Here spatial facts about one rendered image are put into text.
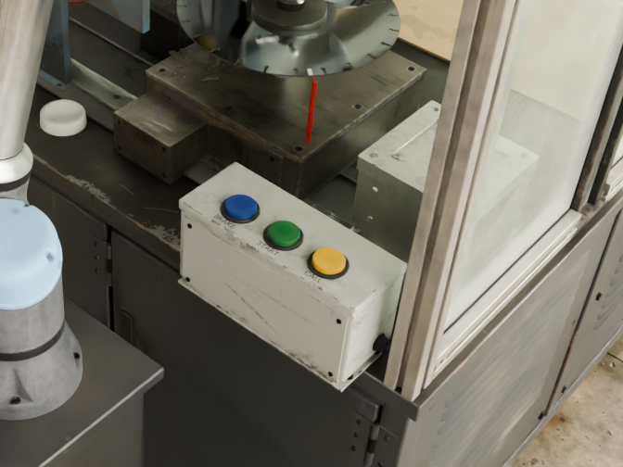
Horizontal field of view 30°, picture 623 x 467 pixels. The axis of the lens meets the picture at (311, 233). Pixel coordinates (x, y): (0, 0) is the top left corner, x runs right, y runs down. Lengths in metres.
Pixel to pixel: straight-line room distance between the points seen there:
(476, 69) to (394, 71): 0.68
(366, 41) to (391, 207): 0.27
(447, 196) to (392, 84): 0.57
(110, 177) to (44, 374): 0.43
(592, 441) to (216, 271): 1.20
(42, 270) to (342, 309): 0.35
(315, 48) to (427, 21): 0.51
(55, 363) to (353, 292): 0.36
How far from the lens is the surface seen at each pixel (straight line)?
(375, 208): 1.59
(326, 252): 1.40
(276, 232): 1.42
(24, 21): 1.28
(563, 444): 2.47
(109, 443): 1.51
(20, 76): 1.32
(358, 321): 1.38
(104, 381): 1.46
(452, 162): 1.23
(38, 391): 1.41
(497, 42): 1.12
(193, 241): 1.50
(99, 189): 1.72
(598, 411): 2.55
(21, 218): 1.33
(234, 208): 1.45
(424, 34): 2.10
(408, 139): 1.60
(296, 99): 1.73
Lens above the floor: 1.87
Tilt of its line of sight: 42 degrees down
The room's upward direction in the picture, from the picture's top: 7 degrees clockwise
